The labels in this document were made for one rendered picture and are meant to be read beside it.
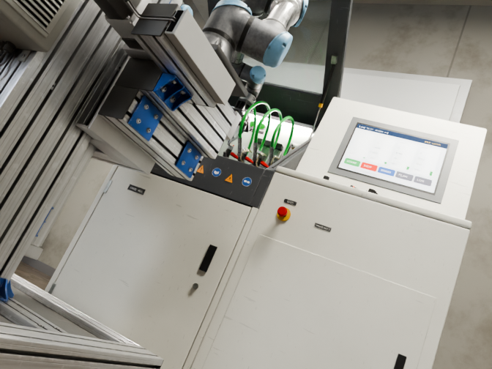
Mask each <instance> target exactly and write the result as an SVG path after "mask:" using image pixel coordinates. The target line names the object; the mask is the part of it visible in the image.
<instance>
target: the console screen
mask: <svg viewBox="0 0 492 369"><path fill-rule="evenodd" d="M458 142H459V140H455V139H451V138H445V137H442V136H438V135H432V134H429V133H423V132H419V131H416V130H410V129H406V128H402V127H396V126H393V125H389V124H384V123H380V122H374V121H371V120H367V119H361V118H357V117H354V116H353V118H352V120H351V123H350V125H349V126H348V129H347V131H346V133H345V135H344V137H343V140H342V141H341V143H340V146H339V148H338V150H337V152H336V154H335V156H334V159H333V161H332V163H331V165H330V167H329V170H328V172H329V173H331V174H336V175H339V176H344V177H347V178H350V179H354V180H357V181H360V182H364V183H368V184H371V185H375V186H378V187H383V188H386V189H388V190H394V191H396V192H399V193H404V194H406V195H411V196H414V197H417V198H422V199H425V200H428V201H432V202H435V203H438V204H441V202H442V199H443V196H444V191H445V188H446V186H447V181H448V178H449V175H450V171H451V167H452V163H453V160H454V157H455V153H456V150H457V147H458Z"/></svg>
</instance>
